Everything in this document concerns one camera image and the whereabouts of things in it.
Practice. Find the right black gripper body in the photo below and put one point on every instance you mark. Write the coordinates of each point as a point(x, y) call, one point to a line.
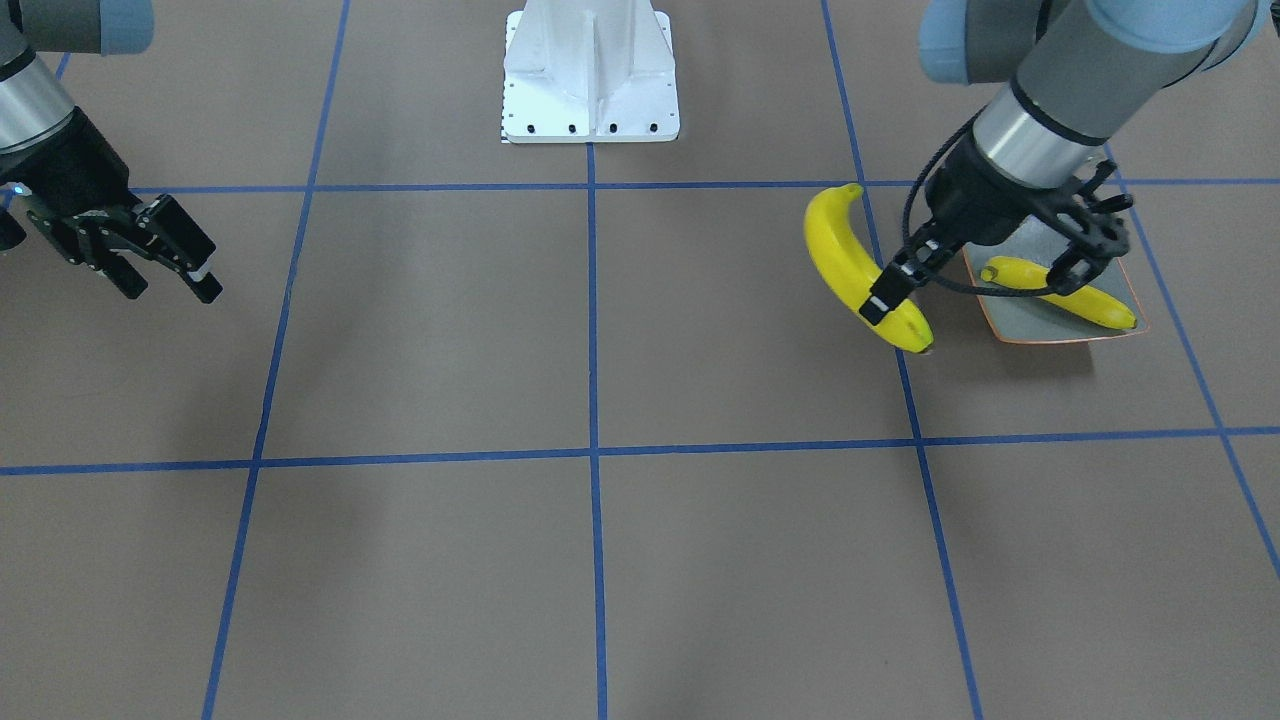
point(62, 160)

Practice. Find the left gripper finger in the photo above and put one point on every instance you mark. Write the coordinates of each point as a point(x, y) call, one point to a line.
point(926, 268)
point(888, 294)

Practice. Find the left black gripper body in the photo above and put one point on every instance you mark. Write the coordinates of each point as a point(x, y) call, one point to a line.
point(985, 198)

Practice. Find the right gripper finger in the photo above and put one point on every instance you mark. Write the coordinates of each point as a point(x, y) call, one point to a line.
point(204, 285)
point(123, 277)

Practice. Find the yellow banana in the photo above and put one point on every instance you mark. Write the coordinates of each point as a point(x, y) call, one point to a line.
point(1088, 303)
point(849, 271)

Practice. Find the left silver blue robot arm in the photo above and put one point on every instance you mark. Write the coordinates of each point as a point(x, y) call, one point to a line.
point(1071, 75)

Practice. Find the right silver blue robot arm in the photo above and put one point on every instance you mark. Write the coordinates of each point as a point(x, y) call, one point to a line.
point(34, 101)

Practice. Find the square grey orange-rimmed plate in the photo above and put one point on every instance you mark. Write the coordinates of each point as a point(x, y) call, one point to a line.
point(1034, 321)

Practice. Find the brown paper table cover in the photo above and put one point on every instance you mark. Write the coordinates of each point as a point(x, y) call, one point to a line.
point(482, 431)

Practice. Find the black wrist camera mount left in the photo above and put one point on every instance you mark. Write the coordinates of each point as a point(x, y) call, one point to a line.
point(1093, 228)

